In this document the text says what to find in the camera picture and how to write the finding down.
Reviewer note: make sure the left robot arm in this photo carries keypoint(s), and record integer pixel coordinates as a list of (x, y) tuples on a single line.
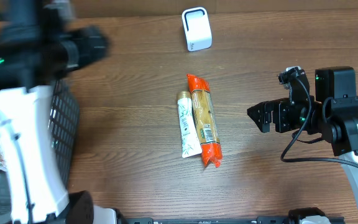
[(35, 50)]

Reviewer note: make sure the white barcode scanner stand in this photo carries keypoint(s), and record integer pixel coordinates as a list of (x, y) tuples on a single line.
[(197, 29)]

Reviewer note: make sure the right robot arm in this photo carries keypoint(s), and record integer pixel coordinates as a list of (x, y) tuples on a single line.
[(332, 113)]

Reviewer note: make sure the orange pasta packet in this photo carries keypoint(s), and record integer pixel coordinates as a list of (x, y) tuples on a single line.
[(205, 122)]

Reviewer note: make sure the grey plastic shopping basket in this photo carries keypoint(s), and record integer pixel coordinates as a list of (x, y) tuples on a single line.
[(63, 121)]

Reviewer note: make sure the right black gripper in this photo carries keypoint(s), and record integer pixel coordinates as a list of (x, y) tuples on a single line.
[(277, 115)]

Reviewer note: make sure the white tube with gold cap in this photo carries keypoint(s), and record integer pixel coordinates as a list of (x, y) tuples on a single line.
[(190, 143)]

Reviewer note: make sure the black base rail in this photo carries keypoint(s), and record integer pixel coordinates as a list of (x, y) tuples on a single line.
[(258, 220)]

